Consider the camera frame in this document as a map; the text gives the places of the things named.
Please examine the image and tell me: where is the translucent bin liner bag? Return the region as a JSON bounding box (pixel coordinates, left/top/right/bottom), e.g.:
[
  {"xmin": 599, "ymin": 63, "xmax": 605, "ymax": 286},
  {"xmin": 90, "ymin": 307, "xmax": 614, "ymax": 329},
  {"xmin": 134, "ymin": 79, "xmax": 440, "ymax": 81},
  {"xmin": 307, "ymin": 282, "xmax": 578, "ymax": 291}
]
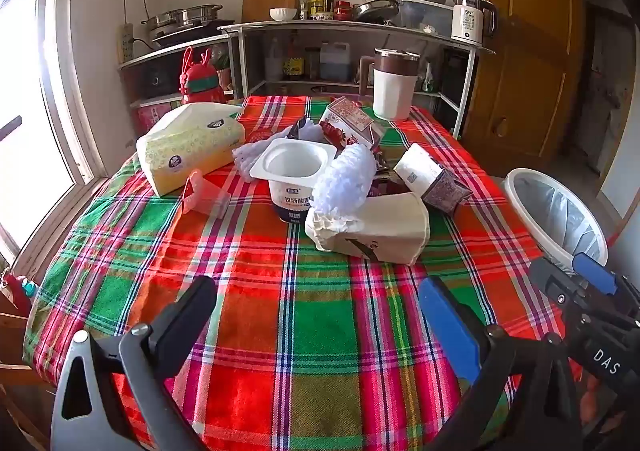
[{"xmin": 515, "ymin": 176, "xmax": 603, "ymax": 257}]

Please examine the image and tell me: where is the beige crushed paper cup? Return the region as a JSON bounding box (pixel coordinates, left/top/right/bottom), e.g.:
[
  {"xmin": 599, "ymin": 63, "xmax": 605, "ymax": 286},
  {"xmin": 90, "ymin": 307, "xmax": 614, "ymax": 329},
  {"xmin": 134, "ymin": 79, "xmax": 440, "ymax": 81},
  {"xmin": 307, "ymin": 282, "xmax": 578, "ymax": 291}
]
[{"xmin": 305, "ymin": 191, "xmax": 431, "ymax": 266}]

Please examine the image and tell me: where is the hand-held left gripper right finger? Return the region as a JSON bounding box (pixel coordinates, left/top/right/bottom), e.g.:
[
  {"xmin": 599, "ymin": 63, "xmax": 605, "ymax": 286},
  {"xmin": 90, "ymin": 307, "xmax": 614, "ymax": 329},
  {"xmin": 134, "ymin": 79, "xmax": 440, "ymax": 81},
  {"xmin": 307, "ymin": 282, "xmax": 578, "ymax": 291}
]
[{"xmin": 419, "ymin": 276, "xmax": 586, "ymax": 451}]

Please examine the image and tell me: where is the red green plaid tablecloth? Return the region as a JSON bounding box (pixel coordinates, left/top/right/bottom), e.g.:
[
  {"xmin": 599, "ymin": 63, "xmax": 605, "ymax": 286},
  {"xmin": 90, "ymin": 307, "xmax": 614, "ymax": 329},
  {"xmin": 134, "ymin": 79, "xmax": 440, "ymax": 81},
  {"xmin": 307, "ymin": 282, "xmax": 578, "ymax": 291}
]
[{"xmin": 22, "ymin": 95, "xmax": 583, "ymax": 451}]

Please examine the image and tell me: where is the yellow tissue pack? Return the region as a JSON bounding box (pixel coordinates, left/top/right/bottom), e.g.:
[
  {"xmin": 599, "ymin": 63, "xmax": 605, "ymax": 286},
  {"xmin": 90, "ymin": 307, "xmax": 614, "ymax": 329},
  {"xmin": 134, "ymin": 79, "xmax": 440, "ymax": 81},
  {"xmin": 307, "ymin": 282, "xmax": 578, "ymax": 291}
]
[{"xmin": 136, "ymin": 102, "xmax": 246, "ymax": 198}]

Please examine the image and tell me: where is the tall white metal shelf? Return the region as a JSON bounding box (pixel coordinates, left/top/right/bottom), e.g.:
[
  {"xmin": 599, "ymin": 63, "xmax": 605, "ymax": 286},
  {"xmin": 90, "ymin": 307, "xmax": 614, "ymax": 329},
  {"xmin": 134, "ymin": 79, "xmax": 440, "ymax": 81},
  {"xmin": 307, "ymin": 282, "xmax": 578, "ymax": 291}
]
[{"xmin": 218, "ymin": 20, "xmax": 496, "ymax": 139}]

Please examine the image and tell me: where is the steel steamer pot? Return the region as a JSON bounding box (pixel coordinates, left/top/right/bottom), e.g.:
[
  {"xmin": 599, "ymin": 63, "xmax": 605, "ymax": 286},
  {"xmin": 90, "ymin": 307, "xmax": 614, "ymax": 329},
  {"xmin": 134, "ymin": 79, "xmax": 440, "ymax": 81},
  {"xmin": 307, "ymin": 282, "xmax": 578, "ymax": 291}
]
[{"xmin": 141, "ymin": 5, "xmax": 223, "ymax": 29}]

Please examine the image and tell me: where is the white trash bin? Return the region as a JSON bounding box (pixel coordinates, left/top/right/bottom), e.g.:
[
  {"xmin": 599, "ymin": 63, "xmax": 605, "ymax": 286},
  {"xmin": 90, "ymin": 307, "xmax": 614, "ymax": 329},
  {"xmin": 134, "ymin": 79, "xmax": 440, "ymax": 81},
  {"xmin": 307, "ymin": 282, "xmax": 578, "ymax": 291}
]
[{"xmin": 502, "ymin": 168, "xmax": 609, "ymax": 277}]

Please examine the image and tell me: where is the dark foil wrapper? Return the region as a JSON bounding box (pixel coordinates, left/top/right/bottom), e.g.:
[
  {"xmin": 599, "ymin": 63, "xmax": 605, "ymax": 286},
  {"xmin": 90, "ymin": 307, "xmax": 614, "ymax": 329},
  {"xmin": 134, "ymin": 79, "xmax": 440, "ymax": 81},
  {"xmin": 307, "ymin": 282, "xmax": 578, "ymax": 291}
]
[{"xmin": 286, "ymin": 117, "xmax": 315, "ymax": 140}]

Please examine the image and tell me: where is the wooden door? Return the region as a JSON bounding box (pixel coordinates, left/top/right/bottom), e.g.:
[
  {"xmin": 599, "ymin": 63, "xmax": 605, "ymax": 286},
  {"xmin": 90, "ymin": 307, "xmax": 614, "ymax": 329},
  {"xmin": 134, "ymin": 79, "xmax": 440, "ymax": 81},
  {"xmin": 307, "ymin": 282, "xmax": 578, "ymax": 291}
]
[{"xmin": 465, "ymin": 0, "xmax": 586, "ymax": 176}]

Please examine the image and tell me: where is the low white metal shelf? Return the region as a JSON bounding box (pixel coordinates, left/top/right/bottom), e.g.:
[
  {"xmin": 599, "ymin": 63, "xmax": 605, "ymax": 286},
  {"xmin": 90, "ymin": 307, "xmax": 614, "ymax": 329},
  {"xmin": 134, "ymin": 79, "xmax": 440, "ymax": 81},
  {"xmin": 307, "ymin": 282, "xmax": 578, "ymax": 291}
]
[{"xmin": 118, "ymin": 33, "xmax": 241, "ymax": 132}]

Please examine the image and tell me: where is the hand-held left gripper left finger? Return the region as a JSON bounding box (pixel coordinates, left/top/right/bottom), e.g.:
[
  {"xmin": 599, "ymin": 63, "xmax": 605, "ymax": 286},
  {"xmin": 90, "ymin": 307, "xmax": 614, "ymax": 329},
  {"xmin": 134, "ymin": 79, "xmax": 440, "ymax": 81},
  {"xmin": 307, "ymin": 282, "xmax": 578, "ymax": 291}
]
[{"xmin": 50, "ymin": 275, "xmax": 218, "ymax": 451}]

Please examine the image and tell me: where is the red picture milk carton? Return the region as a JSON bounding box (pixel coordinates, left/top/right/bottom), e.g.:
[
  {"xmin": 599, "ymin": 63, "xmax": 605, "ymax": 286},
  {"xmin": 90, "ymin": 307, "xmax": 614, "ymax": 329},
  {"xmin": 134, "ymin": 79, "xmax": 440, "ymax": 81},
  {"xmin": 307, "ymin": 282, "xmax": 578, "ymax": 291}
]
[{"xmin": 318, "ymin": 97, "xmax": 386, "ymax": 152}]

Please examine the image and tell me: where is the dark purple snack wrapper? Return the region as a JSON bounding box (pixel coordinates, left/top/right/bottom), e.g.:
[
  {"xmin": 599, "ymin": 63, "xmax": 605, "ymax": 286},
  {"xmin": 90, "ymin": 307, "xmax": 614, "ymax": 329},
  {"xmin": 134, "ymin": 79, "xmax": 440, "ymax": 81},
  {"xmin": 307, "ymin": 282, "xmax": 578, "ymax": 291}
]
[{"xmin": 367, "ymin": 151, "xmax": 408, "ymax": 199}]

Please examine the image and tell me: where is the clear plastic storage container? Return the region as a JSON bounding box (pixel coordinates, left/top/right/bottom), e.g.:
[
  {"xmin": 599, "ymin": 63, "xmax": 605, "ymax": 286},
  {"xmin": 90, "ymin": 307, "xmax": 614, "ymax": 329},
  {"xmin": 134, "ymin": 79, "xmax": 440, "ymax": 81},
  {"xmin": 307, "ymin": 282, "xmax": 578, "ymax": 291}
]
[{"xmin": 395, "ymin": 0, "xmax": 456, "ymax": 36}]

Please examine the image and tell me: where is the white foam fruit net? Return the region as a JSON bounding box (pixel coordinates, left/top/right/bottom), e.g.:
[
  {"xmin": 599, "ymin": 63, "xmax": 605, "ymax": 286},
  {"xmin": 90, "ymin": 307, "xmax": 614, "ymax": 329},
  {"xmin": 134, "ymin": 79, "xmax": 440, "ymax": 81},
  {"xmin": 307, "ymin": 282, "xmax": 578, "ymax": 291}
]
[
  {"xmin": 287, "ymin": 118, "xmax": 326, "ymax": 144},
  {"xmin": 232, "ymin": 128, "xmax": 273, "ymax": 180},
  {"xmin": 311, "ymin": 143, "xmax": 377, "ymax": 227}
]

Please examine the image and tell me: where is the white yogurt cup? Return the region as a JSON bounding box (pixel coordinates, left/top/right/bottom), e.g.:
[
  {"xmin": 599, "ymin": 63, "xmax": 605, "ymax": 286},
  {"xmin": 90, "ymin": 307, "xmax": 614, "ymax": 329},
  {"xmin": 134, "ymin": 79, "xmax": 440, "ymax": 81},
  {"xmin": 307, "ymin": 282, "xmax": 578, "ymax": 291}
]
[{"xmin": 248, "ymin": 137, "xmax": 338, "ymax": 224}]

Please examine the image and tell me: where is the window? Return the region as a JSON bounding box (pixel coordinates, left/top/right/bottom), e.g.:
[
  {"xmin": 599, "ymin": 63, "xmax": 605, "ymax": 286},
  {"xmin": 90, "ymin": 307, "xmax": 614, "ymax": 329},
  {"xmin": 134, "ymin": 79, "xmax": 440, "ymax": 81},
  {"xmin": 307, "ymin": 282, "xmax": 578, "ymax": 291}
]
[{"xmin": 0, "ymin": 0, "xmax": 108, "ymax": 272}]

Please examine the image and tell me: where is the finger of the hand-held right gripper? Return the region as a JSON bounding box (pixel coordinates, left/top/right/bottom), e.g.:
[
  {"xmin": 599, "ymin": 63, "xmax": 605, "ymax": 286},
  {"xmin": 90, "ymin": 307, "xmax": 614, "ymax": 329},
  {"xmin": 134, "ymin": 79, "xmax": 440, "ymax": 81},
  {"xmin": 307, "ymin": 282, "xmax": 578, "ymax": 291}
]
[
  {"xmin": 571, "ymin": 252, "xmax": 640, "ymax": 327},
  {"xmin": 528, "ymin": 257, "xmax": 588, "ymax": 317}
]

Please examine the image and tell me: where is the plastic oil jug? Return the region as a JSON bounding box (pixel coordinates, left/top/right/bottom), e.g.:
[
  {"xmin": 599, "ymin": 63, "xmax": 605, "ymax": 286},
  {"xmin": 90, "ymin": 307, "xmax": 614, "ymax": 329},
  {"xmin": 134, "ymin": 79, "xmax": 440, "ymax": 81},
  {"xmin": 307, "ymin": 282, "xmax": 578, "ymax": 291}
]
[{"xmin": 319, "ymin": 42, "xmax": 351, "ymax": 82}]

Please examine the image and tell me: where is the white brown milk carton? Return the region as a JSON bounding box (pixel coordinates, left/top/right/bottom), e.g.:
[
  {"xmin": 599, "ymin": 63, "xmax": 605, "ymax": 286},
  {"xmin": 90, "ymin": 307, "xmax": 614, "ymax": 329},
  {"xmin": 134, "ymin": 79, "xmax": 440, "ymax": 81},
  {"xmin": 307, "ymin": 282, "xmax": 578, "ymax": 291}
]
[{"xmin": 393, "ymin": 142, "xmax": 473, "ymax": 216}]

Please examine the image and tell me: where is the red crab water bottle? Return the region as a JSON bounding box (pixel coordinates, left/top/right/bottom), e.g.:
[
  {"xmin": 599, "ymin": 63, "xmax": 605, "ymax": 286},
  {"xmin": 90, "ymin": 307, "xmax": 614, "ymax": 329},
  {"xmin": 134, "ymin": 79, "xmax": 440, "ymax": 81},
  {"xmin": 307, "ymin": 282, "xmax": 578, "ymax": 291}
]
[{"xmin": 179, "ymin": 47, "xmax": 224, "ymax": 106}]

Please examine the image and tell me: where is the white jug with brown band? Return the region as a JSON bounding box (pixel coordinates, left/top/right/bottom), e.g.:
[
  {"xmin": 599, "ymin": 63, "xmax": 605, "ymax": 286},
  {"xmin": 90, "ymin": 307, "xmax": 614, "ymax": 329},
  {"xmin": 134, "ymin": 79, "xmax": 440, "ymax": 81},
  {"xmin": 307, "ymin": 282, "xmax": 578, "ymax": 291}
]
[{"xmin": 359, "ymin": 48, "xmax": 421, "ymax": 120}]

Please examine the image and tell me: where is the black induction cooker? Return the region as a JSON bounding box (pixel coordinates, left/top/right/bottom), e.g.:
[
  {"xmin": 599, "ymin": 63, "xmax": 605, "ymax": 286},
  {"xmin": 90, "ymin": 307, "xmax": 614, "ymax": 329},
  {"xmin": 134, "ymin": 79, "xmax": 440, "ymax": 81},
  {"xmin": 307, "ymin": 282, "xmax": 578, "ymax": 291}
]
[{"xmin": 150, "ymin": 21, "xmax": 231, "ymax": 44}]

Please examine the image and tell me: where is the steel frying pan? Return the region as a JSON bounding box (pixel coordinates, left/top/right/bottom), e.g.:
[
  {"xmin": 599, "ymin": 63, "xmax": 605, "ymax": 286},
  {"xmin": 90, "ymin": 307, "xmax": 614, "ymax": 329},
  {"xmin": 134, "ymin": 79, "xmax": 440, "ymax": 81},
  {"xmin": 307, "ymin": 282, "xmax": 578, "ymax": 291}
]
[{"xmin": 352, "ymin": 0, "xmax": 402, "ymax": 24}]

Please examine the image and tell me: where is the pink plastic cup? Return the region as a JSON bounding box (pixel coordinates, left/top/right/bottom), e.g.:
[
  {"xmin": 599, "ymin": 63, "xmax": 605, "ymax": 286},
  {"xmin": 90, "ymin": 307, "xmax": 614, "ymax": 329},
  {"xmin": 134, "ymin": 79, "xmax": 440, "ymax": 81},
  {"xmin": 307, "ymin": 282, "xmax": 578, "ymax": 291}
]
[{"xmin": 181, "ymin": 169, "xmax": 232, "ymax": 219}]

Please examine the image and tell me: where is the wooden chair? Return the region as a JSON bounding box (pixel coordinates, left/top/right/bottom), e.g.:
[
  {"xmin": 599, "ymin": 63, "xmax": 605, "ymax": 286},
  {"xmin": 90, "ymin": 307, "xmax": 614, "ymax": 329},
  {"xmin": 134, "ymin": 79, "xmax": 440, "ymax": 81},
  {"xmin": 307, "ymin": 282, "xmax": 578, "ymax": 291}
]
[{"xmin": 0, "ymin": 311, "xmax": 51, "ymax": 451}]

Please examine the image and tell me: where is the white electric kettle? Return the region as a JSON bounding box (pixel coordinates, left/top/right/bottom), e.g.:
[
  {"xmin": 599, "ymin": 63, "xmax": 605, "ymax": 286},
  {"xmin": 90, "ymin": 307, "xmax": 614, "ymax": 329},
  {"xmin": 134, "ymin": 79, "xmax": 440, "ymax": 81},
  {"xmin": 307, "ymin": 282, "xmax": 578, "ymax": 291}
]
[{"xmin": 451, "ymin": 0, "xmax": 497, "ymax": 42}]

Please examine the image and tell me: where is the white power strip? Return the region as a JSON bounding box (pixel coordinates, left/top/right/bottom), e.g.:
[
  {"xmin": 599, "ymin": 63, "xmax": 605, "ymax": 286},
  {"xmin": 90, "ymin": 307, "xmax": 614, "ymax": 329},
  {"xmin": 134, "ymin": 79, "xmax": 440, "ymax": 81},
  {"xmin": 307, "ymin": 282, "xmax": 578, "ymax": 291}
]
[{"xmin": 117, "ymin": 23, "xmax": 135, "ymax": 66}]

